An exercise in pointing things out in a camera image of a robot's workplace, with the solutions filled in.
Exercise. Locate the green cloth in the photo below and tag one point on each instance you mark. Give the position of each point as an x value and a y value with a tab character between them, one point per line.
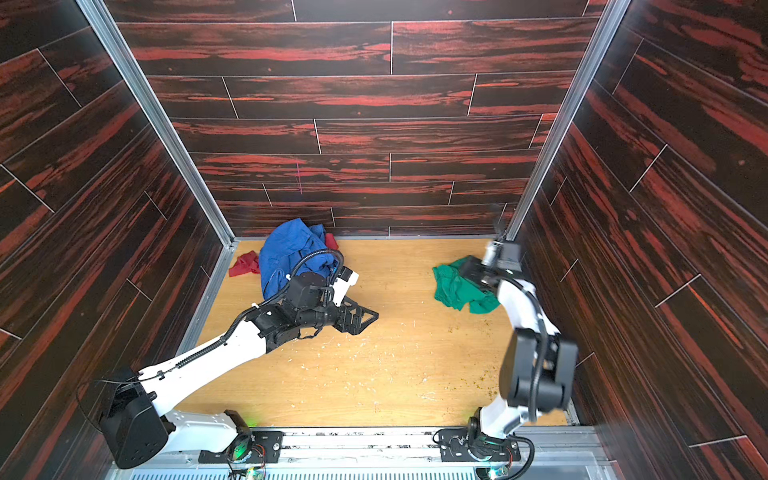
456	292

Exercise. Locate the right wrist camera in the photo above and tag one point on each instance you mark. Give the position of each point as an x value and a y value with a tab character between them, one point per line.
503	255

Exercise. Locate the aluminium front rail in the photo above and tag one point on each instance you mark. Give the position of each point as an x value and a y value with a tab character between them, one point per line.
561	452

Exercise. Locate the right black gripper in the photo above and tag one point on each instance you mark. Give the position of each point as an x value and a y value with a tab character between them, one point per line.
474	271

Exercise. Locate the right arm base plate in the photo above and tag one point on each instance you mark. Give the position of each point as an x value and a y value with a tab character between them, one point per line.
456	444

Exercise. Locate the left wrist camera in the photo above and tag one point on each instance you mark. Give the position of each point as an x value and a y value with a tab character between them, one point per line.
311	290

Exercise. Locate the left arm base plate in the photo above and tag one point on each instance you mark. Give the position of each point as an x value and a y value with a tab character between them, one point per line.
263	447

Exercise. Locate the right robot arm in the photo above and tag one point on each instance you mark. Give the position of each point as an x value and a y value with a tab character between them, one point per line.
538	368

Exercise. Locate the red cloth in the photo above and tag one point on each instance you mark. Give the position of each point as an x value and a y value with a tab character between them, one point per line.
248	261

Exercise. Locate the blue cloth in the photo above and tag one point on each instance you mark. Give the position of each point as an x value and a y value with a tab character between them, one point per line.
283	250

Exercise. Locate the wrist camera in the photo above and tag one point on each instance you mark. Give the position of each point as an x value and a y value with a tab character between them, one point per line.
503	255
311	290

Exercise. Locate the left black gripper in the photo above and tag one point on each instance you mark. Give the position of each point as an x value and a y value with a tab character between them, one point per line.
339	315

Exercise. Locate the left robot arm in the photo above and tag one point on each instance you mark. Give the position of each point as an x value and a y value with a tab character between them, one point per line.
139	418

